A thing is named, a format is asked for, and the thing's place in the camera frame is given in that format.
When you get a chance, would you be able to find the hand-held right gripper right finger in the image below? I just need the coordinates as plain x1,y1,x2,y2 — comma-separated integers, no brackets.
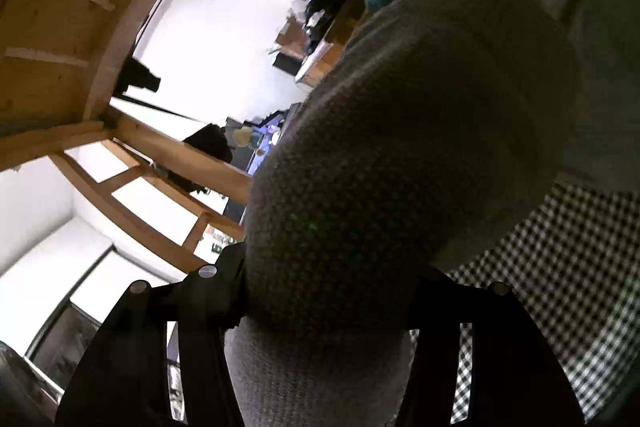
394,268,586,427

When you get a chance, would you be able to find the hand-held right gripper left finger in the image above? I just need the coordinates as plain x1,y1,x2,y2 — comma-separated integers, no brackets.
55,243,249,427

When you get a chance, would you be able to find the grey knit sweater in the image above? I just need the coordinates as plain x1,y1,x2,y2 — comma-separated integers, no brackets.
224,0,583,427

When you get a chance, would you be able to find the black white checkered blanket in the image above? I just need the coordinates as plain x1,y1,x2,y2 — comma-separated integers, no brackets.
440,179,640,425

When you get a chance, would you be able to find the black bag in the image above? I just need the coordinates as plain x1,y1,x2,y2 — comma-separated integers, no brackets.
181,123,236,164

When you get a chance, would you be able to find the dark framed window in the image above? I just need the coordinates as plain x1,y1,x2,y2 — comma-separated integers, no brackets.
24,249,123,390

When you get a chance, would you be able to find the wooden side table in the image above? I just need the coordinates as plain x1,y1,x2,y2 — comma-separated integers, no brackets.
294,41,347,88

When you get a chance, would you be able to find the cardboard box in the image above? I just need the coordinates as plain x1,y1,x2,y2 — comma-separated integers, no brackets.
276,16,310,54

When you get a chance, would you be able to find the black camera on tripod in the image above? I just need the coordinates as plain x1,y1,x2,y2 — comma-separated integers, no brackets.
112,56,213,122

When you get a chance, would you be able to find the wooden bed frame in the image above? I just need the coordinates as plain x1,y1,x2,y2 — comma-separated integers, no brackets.
0,0,256,278

